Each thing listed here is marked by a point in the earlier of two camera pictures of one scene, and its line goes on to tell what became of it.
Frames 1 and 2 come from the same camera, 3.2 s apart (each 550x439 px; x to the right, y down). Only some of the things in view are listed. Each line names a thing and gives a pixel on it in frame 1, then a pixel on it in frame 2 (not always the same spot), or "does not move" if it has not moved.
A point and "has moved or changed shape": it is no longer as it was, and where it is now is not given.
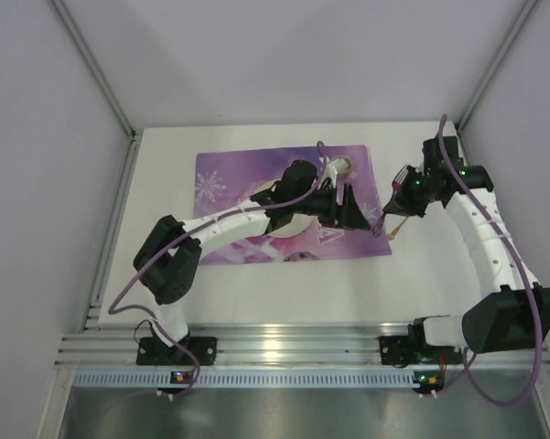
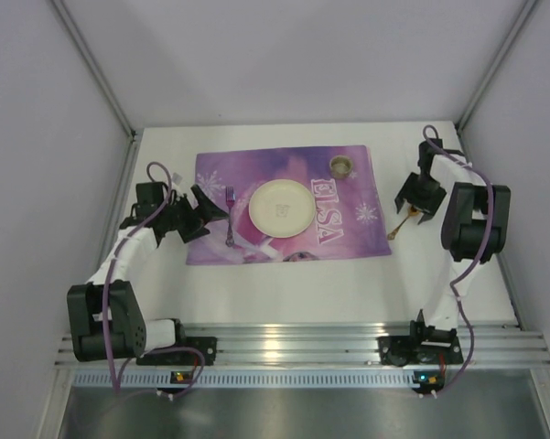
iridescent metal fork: (377, 228) to (230, 194)
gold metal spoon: (391, 236) does not move
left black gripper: (343, 208) to (192, 215)
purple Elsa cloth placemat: (223, 178) does not move
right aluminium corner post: (512, 45) does not move
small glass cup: (345, 173) has moved or changed shape
